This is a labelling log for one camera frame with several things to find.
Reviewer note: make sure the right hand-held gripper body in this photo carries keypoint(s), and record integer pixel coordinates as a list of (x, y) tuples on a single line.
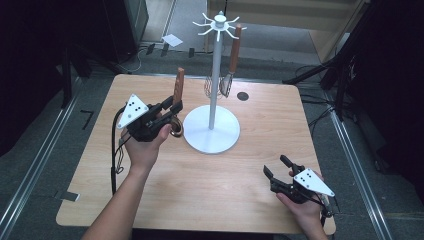
[(311, 183)]

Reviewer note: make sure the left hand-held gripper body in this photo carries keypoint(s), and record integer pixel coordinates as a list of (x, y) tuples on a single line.
[(133, 111)]

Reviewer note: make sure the white hook rack stand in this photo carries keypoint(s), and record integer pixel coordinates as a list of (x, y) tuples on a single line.
[(210, 133)]

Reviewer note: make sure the person's right hand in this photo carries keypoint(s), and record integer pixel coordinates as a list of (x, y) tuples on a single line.
[(308, 215)]

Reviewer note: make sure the person's left hand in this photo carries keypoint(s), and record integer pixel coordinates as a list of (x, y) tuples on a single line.
[(145, 153)]

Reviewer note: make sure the white paper sheet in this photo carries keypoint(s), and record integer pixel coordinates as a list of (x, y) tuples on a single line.
[(172, 40)]

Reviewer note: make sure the black round table grommet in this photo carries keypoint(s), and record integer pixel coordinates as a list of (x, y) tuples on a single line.
[(243, 96)]

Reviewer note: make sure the black metal stand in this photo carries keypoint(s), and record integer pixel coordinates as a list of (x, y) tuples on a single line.
[(66, 76)]

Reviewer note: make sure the dark cabinet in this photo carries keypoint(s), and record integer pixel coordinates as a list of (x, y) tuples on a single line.
[(128, 26)]

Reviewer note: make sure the grey tape piece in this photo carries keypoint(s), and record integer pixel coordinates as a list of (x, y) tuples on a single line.
[(68, 196)]

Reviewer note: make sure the black tripod stand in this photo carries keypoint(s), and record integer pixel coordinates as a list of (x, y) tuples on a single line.
[(340, 63)]

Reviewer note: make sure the long metal floor rail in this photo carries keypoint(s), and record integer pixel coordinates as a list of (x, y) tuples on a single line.
[(43, 156), (353, 166)]

